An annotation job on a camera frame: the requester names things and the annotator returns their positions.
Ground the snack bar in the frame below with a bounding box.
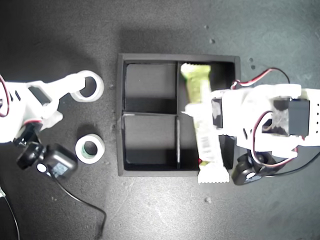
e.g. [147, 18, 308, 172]
[179, 62, 230, 185]

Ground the white tape roll green core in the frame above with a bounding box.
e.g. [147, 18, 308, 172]
[74, 133, 106, 165]

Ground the black tray with wells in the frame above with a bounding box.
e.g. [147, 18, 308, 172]
[116, 53, 241, 178]

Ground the red arm wire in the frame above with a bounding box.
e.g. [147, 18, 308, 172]
[0, 74, 43, 125]

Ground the red white black servo cable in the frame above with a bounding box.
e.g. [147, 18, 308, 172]
[229, 67, 291, 91]

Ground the black camera cable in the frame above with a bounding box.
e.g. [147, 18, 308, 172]
[51, 177, 108, 240]
[259, 156, 320, 177]

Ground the thin black cable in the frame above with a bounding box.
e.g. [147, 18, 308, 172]
[0, 186, 21, 240]

